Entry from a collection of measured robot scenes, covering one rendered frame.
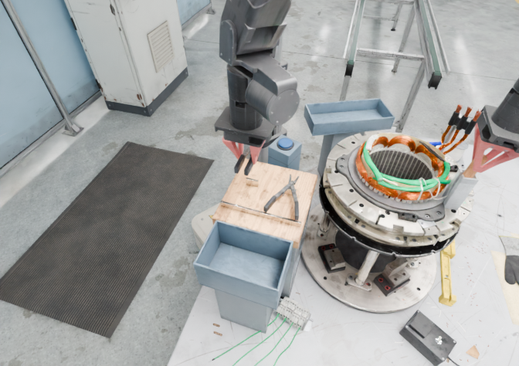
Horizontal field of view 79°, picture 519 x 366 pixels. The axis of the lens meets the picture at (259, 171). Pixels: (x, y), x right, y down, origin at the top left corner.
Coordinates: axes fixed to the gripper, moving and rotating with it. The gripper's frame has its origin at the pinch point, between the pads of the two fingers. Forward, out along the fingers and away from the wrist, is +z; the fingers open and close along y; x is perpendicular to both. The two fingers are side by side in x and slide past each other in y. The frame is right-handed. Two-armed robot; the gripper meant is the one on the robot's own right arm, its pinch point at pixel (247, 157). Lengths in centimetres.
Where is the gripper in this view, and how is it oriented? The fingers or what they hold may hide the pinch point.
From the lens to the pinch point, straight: 62.2
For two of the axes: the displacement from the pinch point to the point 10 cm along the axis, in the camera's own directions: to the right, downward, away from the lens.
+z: -0.1, 7.0, 7.2
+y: 9.5, 2.3, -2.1
